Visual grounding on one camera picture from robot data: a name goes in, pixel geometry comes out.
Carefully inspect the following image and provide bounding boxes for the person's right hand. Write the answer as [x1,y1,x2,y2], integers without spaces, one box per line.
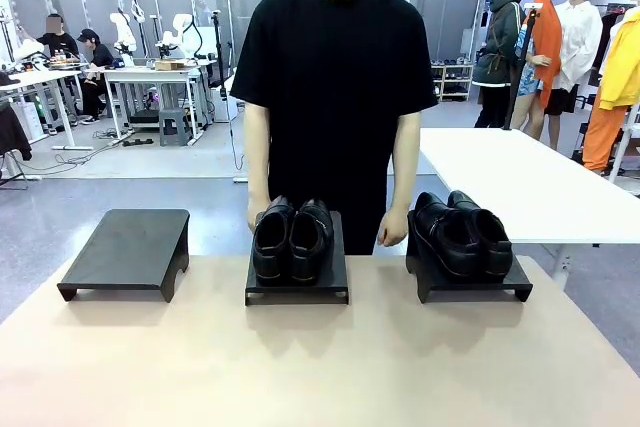
[246,195,274,234]

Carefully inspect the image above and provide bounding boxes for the person's left hand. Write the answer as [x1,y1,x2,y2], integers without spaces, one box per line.
[377,209,410,248]

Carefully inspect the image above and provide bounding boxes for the black leather strap loafer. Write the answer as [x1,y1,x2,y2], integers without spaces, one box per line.
[252,195,297,284]
[289,198,335,284]

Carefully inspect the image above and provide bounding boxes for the black leather ankle shoe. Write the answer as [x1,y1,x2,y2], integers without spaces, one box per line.
[410,191,482,279]
[446,189,514,282]

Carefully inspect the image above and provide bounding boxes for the person's right forearm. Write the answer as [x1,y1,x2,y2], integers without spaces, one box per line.
[243,101,274,201]

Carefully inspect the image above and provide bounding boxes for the person's left forearm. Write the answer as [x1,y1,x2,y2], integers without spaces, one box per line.
[387,110,423,213]

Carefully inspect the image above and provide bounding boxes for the black metal shoe stand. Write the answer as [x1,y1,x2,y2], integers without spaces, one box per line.
[244,210,350,306]
[56,208,191,304]
[405,208,534,304]

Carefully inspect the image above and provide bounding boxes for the person in black t-shirt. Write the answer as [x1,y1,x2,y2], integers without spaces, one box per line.
[229,0,440,256]

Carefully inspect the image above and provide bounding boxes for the seated person with cap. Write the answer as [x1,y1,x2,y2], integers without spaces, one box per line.
[76,28,120,124]

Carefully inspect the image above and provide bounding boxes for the seated person in black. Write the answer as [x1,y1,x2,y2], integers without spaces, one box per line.
[33,14,81,62]

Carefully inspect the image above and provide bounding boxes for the grey plastic stool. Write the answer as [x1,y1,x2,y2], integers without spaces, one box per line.
[158,107,193,148]

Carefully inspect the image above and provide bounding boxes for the white table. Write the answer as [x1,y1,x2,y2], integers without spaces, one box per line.
[418,126,640,293]

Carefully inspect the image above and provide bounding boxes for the white shoe rack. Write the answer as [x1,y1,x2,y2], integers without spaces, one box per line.
[430,61,474,101]

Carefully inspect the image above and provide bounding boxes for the white work desk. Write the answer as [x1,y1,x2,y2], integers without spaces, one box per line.
[0,68,84,149]
[102,65,216,141]

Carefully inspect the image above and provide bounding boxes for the black tripod pole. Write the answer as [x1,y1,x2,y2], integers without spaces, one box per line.
[501,3,545,132]

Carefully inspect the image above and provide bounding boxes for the mannequin in green jacket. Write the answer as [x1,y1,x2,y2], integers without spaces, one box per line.
[472,0,531,129]

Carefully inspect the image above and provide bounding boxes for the orange trousers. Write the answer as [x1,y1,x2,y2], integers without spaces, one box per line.
[582,105,630,172]

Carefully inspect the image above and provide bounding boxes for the mannequin in orange shirt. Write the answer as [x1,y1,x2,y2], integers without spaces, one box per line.
[509,0,565,141]

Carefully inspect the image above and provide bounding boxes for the black hanging garment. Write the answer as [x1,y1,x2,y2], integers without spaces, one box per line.
[0,99,33,163]

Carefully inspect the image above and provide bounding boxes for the figure in white shirt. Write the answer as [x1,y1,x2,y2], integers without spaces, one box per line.
[542,0,605,151]

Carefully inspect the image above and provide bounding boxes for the yellow hoodie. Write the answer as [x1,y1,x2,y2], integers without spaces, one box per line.
[598,6,640,112]

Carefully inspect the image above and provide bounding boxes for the black camera tripod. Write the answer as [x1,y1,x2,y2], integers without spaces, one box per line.
[209,9,237,98]

